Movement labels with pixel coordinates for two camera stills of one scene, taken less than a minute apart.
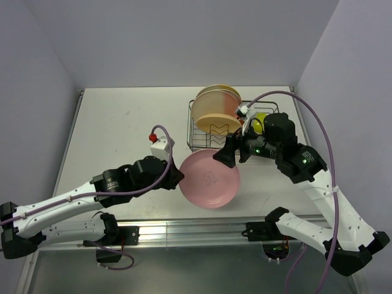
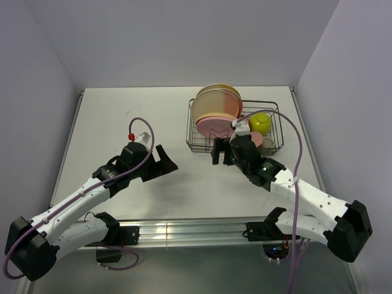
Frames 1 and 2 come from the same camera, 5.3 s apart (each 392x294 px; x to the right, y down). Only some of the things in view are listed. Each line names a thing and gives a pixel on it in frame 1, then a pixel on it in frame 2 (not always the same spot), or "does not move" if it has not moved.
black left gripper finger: x=173 y=177 → x=147 y=176
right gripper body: x=257 y=146 → x=240 y=165
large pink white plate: x=214 y=101 does not move
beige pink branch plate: x=216 y=99 → x=236 y=95
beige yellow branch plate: x=217 y=87 does not move
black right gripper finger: x=226 y=154 does not move
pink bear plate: x=209 y=183 → x=215 y=127
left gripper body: x=159 y=178 → x=149 y=165
